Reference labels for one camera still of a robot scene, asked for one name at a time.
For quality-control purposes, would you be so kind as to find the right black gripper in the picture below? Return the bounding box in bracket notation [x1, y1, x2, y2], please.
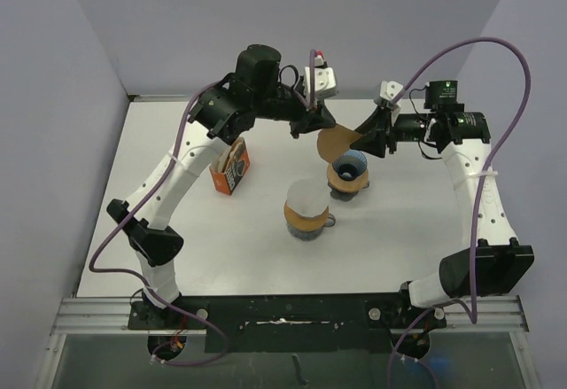
[349, 105, 434, 156]

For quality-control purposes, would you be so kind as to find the brown paper coffee filter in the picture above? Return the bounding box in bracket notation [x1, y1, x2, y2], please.
[316, 124, 362, 163]

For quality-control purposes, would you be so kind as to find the blue plastic dripper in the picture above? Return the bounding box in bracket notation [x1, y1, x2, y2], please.
[331, 150, 368, 182]

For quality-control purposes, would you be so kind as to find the wooden dripper ring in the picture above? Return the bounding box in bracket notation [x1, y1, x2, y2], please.
[326, 162, 369, 194]
[283, 202, 331, 232]

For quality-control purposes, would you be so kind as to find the grey plastic dripper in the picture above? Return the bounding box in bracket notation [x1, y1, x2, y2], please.
[328, 182, 370, 202]

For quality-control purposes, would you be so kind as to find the white paper coffee filter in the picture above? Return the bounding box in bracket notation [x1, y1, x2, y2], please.
[286, 179, 330, 218]

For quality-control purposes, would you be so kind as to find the orange coffee filter box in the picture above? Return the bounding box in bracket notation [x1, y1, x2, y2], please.
[209, 137, 251, 196]

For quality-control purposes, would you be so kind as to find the grey glass carafe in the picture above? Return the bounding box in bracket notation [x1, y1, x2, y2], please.
[286, 214, 336, 241]

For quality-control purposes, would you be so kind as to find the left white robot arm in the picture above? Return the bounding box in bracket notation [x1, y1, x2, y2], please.
[107, 44, 337, 328]

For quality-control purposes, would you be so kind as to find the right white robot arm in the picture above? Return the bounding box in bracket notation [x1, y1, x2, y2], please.
[350, 81, 534, 326]

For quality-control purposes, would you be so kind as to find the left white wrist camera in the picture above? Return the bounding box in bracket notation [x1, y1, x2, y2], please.
[304, 49, 338, 103]

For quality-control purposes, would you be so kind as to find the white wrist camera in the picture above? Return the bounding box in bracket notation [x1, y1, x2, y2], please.
[374, 81, 405, 121]
[304, 49, 338, 103]

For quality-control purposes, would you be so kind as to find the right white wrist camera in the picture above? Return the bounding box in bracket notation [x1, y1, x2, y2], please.
[374, 81, 405, 121]

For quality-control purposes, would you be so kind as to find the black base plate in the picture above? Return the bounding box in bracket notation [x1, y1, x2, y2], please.
[128, 292, 447, 354]

